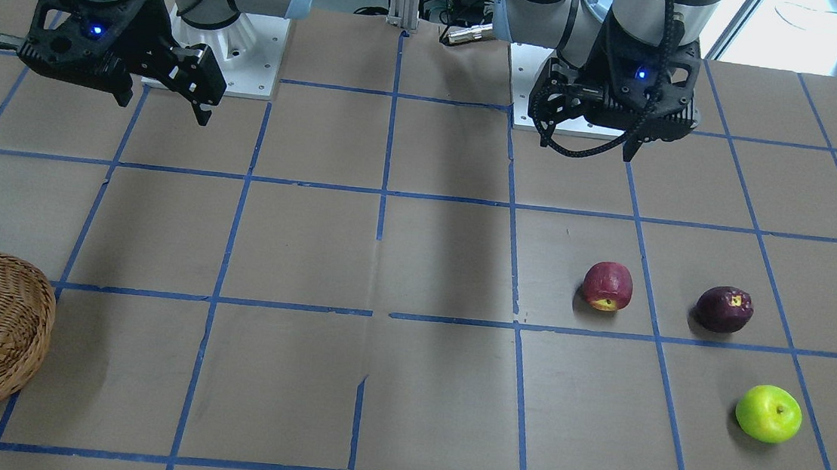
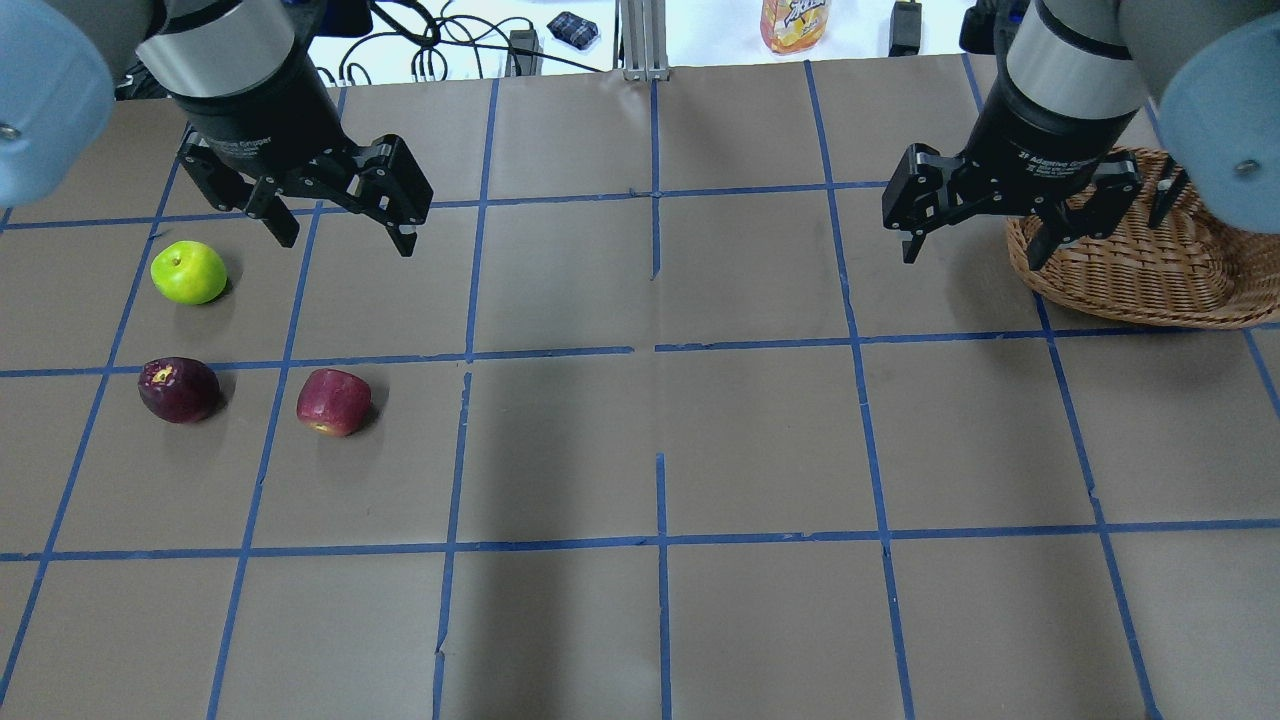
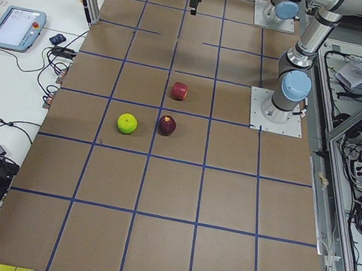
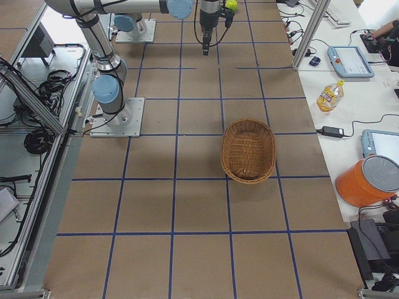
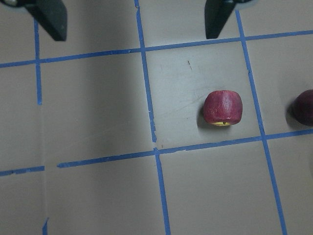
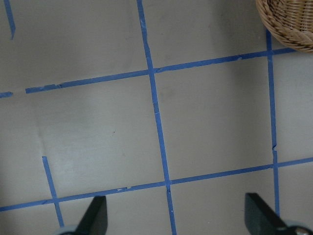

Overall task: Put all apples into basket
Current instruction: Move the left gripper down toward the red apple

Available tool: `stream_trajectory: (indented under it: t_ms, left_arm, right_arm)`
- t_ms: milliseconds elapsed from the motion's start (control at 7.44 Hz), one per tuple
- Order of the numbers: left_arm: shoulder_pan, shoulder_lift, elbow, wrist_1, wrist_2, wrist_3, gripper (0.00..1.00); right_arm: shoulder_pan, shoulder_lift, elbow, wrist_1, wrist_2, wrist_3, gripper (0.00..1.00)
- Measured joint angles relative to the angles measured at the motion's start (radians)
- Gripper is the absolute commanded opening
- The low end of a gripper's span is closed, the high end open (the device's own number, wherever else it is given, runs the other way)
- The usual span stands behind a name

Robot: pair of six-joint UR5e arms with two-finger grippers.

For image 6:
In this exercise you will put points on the woven wicker basket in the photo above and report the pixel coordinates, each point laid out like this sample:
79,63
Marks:
290,22

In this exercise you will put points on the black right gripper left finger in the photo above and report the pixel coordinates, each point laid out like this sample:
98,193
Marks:
95,219

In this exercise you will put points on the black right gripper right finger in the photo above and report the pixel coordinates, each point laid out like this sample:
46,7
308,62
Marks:
260,219

